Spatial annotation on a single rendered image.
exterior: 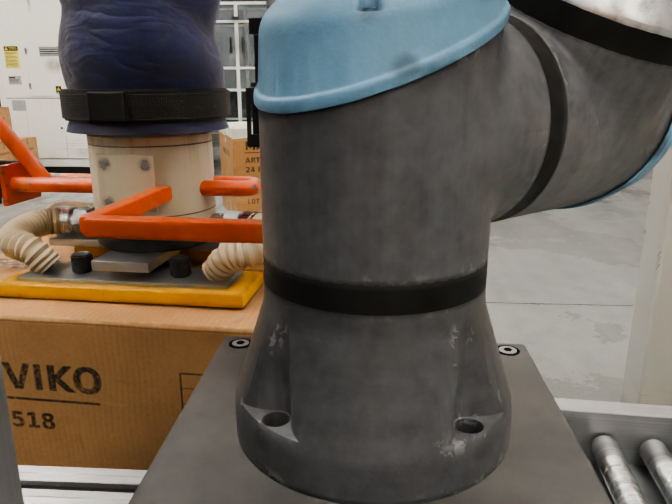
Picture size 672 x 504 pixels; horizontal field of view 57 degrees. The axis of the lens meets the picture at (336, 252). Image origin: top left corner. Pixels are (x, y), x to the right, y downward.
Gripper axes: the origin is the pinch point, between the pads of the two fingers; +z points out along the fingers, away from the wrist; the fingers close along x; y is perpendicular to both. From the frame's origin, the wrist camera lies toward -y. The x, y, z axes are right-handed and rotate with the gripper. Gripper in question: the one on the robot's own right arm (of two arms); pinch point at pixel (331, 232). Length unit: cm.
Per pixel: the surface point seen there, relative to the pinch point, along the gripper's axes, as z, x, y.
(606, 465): 54, -46, -44
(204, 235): 0.5, 1.0, 12.6
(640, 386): 74, -119, -76
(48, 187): 1, -23, 45
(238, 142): 13, -195, 68
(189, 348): 16.3, -6.1, 17.9
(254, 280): 11.4, -17.5, 12.9
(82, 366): 19.7, -6.1, 31.8
